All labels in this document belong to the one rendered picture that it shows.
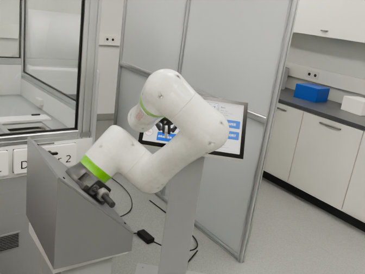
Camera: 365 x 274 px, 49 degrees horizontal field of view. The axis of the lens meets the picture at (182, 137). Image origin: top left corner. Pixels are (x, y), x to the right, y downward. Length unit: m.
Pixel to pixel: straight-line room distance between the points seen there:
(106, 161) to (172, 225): 0.91
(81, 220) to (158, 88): 0.51
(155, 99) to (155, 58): 2.46
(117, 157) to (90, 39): 0.68
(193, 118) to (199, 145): 0.08
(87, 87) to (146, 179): 0.69
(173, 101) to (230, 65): 1.73
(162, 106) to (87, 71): 0.87
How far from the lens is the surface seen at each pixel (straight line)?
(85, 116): 1.96
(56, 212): 1.28
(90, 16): 1.89
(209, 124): 1.09
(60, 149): 1.94
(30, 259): 2.18
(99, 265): 1.57
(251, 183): 2.69
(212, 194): 3.01
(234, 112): 2.03
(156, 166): 1.32
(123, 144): 1.41
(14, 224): 2.04
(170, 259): 2.33
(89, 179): 1.40
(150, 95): 1.10
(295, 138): 4.03
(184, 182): 2.10
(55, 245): 1.34
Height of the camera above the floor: 1.59
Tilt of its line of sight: 17 degrees down
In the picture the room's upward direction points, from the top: 8 degrees clockwise
